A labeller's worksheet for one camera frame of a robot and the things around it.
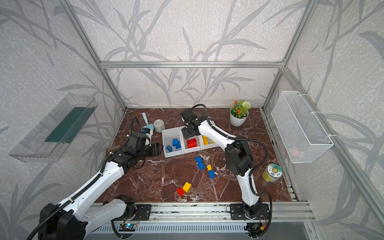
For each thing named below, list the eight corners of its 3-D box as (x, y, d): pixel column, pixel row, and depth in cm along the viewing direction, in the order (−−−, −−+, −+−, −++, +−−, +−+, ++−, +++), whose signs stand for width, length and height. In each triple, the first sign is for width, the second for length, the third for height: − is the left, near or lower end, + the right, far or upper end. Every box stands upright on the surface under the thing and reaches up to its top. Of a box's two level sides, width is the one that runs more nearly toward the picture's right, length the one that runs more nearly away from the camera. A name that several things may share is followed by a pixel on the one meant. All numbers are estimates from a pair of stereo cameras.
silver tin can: (153, 134, 107) (151, 129, 102) (156, 124, 113) (154, 119, 108) (164, 134, 107) (162, 129, 102) (166, 124, 113) (164, 119, 108)
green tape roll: (263, 183, 85) (268, 178, 78) (259, 169, 90) (264, 163, 83) (278, 183, 85) (285, 178, 78) (273, 169, 90) (280, 163, 83)
